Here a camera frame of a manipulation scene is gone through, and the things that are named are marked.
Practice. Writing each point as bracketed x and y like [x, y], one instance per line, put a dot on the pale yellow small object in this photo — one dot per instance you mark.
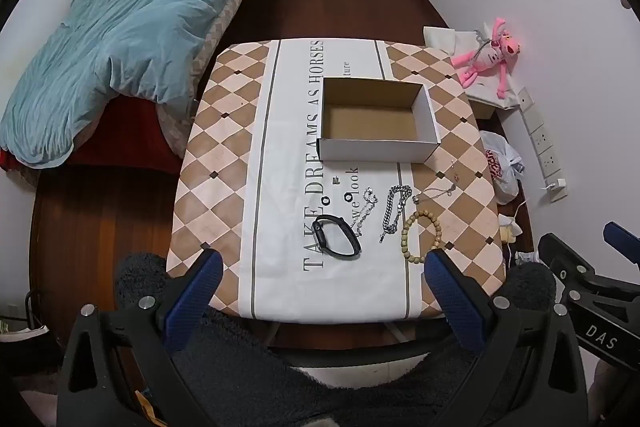
[507, 232]

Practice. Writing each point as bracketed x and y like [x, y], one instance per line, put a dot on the black smart band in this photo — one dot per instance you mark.
[320, 234]

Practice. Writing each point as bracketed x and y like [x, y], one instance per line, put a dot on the red bed skirt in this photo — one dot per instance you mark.
[130, 132]

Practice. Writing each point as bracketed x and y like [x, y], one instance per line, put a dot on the white cardboard box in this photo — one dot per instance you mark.
[367, 122]

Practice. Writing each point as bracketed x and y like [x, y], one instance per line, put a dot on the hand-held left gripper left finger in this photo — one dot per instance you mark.
[196, 301]

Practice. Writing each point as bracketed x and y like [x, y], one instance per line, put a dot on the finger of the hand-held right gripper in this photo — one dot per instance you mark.
[624, 239]
[567, 259]

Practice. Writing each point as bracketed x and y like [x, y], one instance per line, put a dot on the white plastic bag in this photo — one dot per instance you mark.
[502, 169]

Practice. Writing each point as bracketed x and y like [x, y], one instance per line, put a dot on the blue quilt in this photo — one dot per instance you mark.
[125, 42]

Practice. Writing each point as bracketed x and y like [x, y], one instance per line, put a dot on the white power strip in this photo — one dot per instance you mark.
[542, 142]

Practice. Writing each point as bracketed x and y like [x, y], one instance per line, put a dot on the white cloth bag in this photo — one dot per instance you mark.
[492, 94]

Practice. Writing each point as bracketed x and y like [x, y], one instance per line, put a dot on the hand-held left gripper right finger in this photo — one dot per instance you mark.
[454, 302]

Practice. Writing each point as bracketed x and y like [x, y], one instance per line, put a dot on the pink plush toy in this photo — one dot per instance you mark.
[487, 57]

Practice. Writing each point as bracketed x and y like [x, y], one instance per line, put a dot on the checkered printed tablecloth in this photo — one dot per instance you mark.
[280, 147]

